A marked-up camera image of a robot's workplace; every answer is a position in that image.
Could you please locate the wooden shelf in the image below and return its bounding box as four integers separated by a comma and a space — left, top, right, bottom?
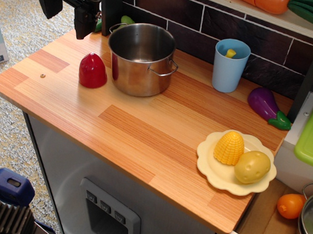
209, 0, 313, 39

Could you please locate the yellow toy piece in cup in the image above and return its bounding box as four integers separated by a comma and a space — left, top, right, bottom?
225, 49, 237, 58

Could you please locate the orange toy fruit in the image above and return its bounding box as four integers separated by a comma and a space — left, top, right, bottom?
276, 194, 306, 219

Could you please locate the purple toy eggplant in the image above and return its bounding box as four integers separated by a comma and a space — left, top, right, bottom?
247, 87, 292, 130

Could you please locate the yellow toy sweet potato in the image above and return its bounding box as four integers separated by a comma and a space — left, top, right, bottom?
234, 151, 271, 184

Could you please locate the blue clamp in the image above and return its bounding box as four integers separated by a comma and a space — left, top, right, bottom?
0, 168, 35, 207

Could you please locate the green toy pear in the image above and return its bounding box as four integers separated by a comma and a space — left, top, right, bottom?
95, 15, 135, 33

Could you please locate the light blue plastic cup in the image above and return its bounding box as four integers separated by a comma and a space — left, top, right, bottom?
211, 39, 251, 93

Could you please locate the black ribbed heat sink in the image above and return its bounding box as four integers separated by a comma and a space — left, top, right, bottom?
0, 202, 37, 234

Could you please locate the grey fridge dispenser panel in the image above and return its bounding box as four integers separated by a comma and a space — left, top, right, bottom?
80, 178, 141, 234

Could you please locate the red toy pepper half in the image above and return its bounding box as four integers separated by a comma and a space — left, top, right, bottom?
79, 52, 107, 88

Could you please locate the stainless steel pot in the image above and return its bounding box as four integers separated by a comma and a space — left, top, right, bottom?
108, 23, 179, 97

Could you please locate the cream scalloped plate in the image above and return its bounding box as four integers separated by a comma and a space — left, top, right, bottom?
197, 130, 277, 196

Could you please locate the yellow toy corn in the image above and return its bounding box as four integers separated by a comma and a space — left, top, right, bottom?
214, 131, 245, 165

